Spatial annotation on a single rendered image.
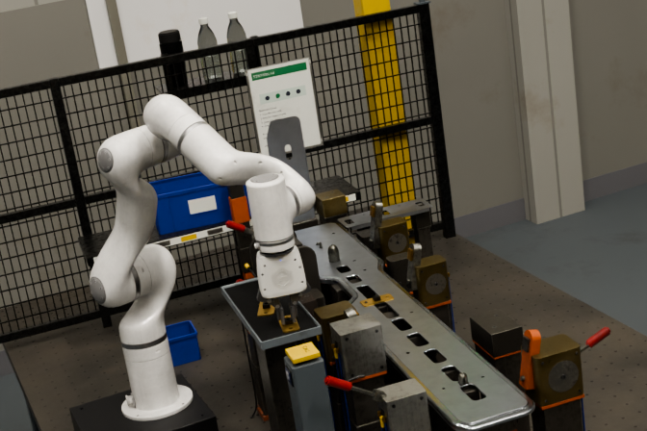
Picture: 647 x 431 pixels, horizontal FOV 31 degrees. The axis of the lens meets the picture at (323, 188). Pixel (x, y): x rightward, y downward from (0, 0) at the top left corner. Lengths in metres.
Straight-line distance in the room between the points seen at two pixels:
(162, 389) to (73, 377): 0.63
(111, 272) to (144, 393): 0.35
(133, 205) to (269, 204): 0.50
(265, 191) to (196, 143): 0.22
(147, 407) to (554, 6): 3.59
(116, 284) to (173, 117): 0.52
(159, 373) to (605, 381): 1.16
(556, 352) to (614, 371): 0.69
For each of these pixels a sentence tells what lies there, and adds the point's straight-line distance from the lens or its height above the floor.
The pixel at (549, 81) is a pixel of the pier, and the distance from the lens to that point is 6.13.
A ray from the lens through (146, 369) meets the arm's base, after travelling 3.10.
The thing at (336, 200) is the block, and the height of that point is 1.05.
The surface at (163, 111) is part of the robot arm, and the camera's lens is 2.67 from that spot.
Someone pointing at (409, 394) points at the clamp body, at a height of 1.06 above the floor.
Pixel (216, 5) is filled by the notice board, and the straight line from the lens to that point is 5.40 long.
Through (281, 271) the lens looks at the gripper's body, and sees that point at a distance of 2.54.
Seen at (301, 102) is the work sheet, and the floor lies 1.31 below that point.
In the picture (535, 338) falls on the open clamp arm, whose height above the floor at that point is 1.10.
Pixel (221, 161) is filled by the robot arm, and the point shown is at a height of 1.54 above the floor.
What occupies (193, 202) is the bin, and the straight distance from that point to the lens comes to 3.72.
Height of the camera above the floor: 2.23
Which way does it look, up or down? 18 degrees down
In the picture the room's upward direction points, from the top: 9 degrees counter-clockwise
